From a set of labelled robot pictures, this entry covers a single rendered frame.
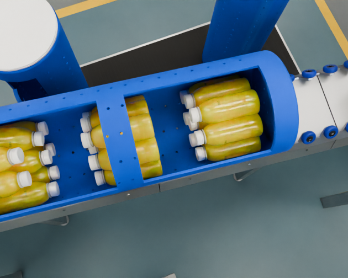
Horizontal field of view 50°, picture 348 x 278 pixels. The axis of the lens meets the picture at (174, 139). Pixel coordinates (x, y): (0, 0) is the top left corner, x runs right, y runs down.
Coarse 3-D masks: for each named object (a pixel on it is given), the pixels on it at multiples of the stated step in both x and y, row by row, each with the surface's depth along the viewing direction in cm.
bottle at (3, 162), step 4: (0, 148) 89; (4, 148) 90; (8, 148) 91; (0, 152) 89; (4, 152) 89; (8, 152) 89; (0, 156) 88; (4, 156) 89; (8, 156) 89; (0, 160) 88; (4, 160) 88; (8, 160) 89; (0, 164) 88; (4, 164) 89; (8, 164) 89; (12, 164) 90; (0, 168) 89; (4, 168) 90; (8, 168) 91; (0, 172) 90
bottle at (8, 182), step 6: (0, 174) 91; (6, 174) 91; (12, 174) 92; (18, 174) 92; (0, 180) 90; (6, 180) 90; (12, 180) 91; (18, 180) 91; (0, 186) 90; (6, 186) 90; (12, 186) 91; (18, 186) 92; (0, 192) 90; (6, 192) 91; (12, 192) 92; (0, 198) 92
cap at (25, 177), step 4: (24, 172) 93; (28, 172) 94; (20, 176) 92; (24, 176) 92; (28, 176) 93; (20, 180) 92; (24, 180) 92; (28, 180) 92; (24, 184) 92; (28, 184) 92
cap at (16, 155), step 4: (16, 148) 90; (20, 148) 91; (12, 152) 89; (16, 152) 89; (20, 152) 91; (12, 156) 89; (16, 156) 89; (20, 156) 91; (12, 160) 89; (16, 160) 89; (20, 160) 90
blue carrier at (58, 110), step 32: (224, 64) 93; (256, 64) 92; (64, 96) 90; (96, 96) 88; (128, 96) 106; (160, 96) 109; (288, 96) 88; (64, 128) 108; (128, 128) 84; (160, 128) 113; (288, 128) 91; (64, 160) 109; (128, 160) 85; (160, 160) 109; (192, 160) 108; (224, 160) 105; (64, 192) 103; (96, 192) 91
